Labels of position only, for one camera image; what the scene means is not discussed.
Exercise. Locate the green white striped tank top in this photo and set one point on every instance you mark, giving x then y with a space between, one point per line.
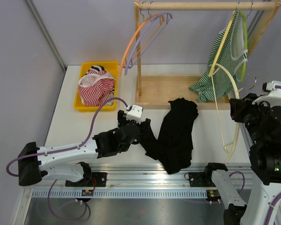
232 56

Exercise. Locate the cream hanger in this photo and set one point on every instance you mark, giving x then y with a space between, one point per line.
229 148

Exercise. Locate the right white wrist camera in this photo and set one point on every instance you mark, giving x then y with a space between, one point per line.
273 96

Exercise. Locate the green hanger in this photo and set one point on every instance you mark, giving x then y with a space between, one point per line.
245 36

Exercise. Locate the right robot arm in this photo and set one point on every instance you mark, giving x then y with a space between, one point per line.
265 159

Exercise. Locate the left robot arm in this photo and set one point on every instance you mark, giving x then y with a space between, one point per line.
67 163

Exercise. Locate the aluminium rail base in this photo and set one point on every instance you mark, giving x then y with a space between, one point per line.
127 182

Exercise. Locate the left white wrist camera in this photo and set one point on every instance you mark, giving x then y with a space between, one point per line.
134 112

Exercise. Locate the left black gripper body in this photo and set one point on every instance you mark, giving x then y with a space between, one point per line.
122 120

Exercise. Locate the yellow hanger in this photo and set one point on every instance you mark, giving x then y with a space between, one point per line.
222 42

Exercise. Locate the wooden clothes rack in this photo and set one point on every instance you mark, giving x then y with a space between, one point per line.
153 91

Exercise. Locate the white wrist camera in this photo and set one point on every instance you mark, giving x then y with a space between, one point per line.
134 112
273 96

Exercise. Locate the yellow plastic bin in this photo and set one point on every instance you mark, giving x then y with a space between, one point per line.
110 66

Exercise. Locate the red white striped tank top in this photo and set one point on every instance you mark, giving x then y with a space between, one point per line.
96 87

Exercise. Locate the black white striped tank top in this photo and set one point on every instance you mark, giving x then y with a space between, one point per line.
98 68

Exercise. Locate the orange hanger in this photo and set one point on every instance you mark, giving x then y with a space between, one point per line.
138 18

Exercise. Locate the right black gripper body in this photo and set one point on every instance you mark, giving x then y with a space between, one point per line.
255 113

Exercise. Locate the purple hanger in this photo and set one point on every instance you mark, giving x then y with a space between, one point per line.
145 34

